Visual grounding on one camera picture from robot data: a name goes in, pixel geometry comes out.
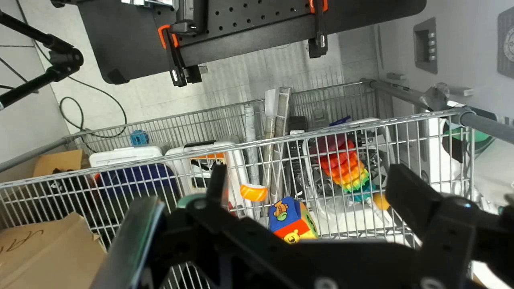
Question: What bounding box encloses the grey wall switch panel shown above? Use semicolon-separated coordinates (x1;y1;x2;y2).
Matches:
413;17;439;73

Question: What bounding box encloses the black perforated table board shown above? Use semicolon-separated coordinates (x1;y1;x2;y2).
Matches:
50;0;428;85

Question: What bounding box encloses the blue and white container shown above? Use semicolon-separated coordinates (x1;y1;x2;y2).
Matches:
89;146;181;204

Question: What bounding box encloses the rainbow stacking ring toy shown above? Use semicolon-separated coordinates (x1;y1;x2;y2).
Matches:
317;134;370;192

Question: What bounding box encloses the colourful plush bear cube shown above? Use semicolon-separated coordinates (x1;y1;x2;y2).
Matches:
269;195;319;244

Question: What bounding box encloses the brown cardboard box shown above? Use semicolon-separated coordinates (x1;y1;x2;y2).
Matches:
0;213;107;289

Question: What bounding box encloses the wire mesh shelf basket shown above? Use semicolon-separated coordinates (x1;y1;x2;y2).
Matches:
2;81;479;248

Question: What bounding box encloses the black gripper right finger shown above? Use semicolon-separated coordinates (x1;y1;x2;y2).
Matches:
386;163;442;237

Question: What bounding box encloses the orange plastic cup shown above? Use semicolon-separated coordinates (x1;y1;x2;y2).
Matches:
240;184;269;202

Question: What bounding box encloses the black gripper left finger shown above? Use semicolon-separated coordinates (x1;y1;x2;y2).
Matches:
206;162;227;205

